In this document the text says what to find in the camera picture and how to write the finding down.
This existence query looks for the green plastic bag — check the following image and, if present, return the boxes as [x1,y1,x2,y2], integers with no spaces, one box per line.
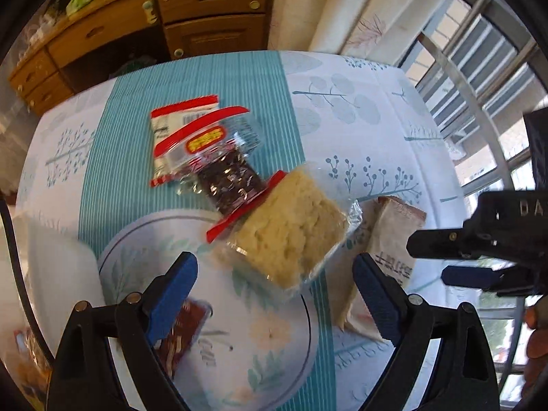
[64,0,100,16]

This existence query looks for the beige paper snack packet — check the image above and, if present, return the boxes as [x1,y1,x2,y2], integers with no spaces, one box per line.
[332,196,427,343]

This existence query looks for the person's right hand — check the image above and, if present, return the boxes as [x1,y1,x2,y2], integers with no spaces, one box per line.
[524,304,548,395]

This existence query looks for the black cable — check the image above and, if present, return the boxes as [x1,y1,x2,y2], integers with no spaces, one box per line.
[0,199,56,366]

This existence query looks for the red brown snack packet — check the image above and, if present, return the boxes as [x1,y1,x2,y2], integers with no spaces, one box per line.
[154,300,212,379]

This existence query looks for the wooden drawer cabinet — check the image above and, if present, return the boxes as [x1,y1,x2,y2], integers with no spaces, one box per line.
[9,0,277,116]

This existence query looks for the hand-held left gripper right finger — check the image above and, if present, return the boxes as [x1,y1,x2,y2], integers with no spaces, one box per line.
[352,252,501,411]

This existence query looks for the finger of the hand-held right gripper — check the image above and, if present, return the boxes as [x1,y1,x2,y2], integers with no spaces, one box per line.
[406,228,472,261]
[443,265,548,297]

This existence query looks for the clear packet dark snack bar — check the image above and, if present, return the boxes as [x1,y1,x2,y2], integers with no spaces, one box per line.
[154,105,275,215]

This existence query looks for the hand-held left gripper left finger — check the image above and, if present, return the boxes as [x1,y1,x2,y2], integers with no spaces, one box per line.
[46,252,198,411]

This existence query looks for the clear packet yellow rice cake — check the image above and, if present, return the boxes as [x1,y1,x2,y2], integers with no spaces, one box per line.
[206,163,364,289]

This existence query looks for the metal window railing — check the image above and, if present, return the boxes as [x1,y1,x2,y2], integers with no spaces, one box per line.
[398,0,548,395]

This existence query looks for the floral ceramic plate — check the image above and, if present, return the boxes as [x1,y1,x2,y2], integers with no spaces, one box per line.
[98,216,339,411]

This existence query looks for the white plastic container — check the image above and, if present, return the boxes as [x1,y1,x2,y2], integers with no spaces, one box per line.
[11,216,108,352]

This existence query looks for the white floral curtain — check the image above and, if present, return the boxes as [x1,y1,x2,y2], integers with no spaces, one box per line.
[270,0,469,69]

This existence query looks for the white snack packet red edges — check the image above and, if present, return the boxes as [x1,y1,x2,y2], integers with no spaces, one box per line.
[149,94,220,188]

